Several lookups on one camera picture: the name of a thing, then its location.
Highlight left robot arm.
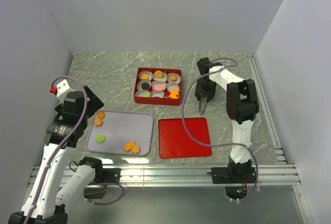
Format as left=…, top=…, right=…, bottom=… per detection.
left=8, top=81, right=104, bottom=223

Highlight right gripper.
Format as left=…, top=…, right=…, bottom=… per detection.
left=194, top=77, right=217, bottom=101

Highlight orange round sandwich cookie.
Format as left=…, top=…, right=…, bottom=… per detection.
left=140, top=74, right=149, bottom=80

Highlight red box lid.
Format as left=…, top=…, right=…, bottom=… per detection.
left=158, top=117, right=212, bottom=159

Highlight red cookie box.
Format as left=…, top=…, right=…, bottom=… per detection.
left=133, top=67, right=183, bottom=106

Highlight chocolate chip cookie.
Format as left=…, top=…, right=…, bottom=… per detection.
left=97, top=111, right=106, bottom=120

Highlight brown round cookie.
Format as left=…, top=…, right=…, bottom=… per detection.
left=169, top=74, right=177, bottom=82

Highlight orange leaf cookie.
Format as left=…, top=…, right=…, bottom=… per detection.
left=94, top=118, right=103, bottom=126
left=131, top=145, right=141, bottom=154

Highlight orange fish cookie bottom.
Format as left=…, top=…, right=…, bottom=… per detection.
left=123, top=141, right=135, bottom=152

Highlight lavender plastic tray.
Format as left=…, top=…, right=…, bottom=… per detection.
left=86, top=110, right=154, bottom=156

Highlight pink sandwich cookie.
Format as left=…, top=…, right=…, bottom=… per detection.
left=154, top=84, right=163, bottom=91

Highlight orange fish cookie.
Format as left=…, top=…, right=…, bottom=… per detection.
left=123, top=141, right=135, bottom=152
left=169, top=88, right=180, bottom=99

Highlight orange round cookie hidden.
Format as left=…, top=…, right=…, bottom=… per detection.
left=154, top=70, right=163, bottom=79

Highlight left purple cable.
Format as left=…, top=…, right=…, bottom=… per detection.
left=23, top=76, right=125, bottom=224

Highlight orange leaf cookie bottom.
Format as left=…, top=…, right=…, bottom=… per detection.
left=131, top=145, right=141, bottom=154

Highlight orange leaf cookie top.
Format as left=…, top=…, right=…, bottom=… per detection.
left=94, top=118, right=103, bottom=126

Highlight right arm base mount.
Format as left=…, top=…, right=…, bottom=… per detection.
left=210, top=167, right=256, bottom=184

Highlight aluminium rail right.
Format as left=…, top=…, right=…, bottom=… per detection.
left=247, top=53, right=288, bottom=165

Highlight black sandwich cookie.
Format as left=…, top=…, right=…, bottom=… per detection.
left=141, top=82, right=151, bottom=90

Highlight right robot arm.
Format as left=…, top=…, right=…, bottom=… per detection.
left=194, top=57, right=259, bottom=184

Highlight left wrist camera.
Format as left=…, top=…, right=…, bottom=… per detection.
left=56, top=79, right=72, bottom=102

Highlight metal tongs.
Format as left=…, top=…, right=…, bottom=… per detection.
left=199, top=97, right=207, bottom=115

